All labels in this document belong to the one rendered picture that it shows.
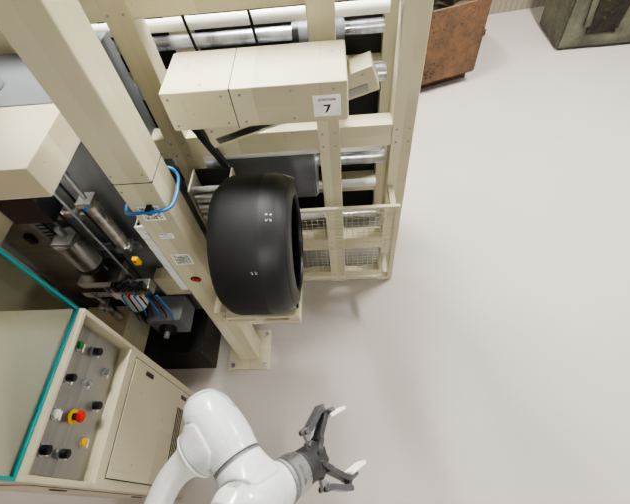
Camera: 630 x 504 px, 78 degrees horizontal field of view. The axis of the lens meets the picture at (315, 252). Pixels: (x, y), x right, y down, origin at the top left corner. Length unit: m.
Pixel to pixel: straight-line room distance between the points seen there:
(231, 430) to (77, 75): 0.87
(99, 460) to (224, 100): 1.40
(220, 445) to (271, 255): 0.70
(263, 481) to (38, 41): 1.03
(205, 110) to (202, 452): 1.03
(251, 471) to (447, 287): 2.29
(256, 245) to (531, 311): 2.11
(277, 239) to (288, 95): 0.47
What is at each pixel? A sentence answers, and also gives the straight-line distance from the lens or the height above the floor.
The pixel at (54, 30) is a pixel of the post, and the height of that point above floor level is 2.12.
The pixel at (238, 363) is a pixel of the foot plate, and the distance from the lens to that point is 2.71.
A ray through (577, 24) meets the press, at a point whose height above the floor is 0.27.
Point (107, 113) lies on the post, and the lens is 1.19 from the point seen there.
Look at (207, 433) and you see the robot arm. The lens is 0.87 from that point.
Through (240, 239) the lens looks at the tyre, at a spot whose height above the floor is 1.43.
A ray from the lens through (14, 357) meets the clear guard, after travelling 1.48.
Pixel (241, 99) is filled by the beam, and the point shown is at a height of 1.74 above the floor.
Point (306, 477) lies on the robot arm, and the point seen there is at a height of 1.58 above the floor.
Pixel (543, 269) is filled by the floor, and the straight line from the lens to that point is 3.21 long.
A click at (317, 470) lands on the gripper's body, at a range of 0.95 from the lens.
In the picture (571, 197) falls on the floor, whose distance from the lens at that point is 3.74.
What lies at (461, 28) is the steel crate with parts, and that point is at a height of 0.60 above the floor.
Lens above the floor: 2.50
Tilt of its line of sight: 56 degrees down
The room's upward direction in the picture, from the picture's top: 9 degrees counter-clockwise
